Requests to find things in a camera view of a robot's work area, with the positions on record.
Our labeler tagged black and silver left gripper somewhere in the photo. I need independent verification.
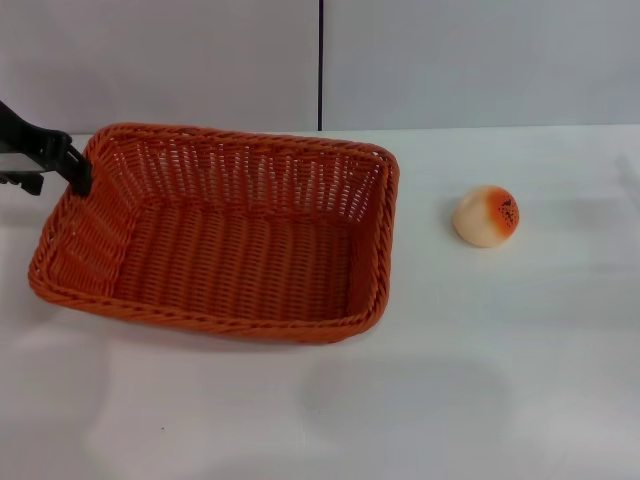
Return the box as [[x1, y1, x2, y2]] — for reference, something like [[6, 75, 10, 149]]
[[0, 99, 95, 197]]

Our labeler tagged orange woven plastic basket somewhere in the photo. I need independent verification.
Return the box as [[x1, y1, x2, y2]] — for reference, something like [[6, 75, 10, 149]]
[[27, 122, 401, 346]]

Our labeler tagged peach-coloured round fruit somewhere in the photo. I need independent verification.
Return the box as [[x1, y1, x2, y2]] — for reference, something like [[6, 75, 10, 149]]
[[452, 184, 522, 249]]

